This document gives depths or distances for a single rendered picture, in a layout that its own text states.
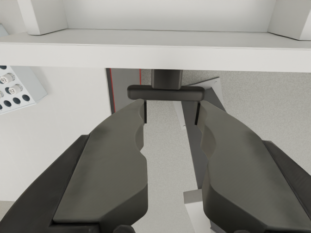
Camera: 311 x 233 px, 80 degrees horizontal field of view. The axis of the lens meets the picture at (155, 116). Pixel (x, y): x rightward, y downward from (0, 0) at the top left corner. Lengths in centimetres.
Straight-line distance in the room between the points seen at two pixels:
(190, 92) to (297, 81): 124
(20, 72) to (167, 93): 26
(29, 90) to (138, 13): 22
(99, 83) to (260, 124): 124
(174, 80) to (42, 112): 31
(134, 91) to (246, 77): 109
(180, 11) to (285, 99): 123
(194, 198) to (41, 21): 51
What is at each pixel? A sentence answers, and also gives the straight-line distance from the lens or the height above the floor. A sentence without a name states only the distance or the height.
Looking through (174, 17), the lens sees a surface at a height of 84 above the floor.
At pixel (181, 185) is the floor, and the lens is 172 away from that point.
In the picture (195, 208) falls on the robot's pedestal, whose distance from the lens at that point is 58.
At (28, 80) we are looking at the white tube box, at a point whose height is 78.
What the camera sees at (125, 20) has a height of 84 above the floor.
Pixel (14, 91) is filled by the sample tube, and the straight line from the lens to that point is 37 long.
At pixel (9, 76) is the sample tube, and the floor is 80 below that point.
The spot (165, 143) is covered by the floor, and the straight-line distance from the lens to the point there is 138.
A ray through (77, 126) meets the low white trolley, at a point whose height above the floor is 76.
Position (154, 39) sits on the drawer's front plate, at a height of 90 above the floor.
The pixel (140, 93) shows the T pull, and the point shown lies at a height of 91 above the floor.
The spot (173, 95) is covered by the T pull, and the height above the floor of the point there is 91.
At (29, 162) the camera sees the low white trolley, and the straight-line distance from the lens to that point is 54.
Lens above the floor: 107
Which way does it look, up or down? 59 degrees down
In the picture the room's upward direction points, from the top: 177 degrees counter-clockwise
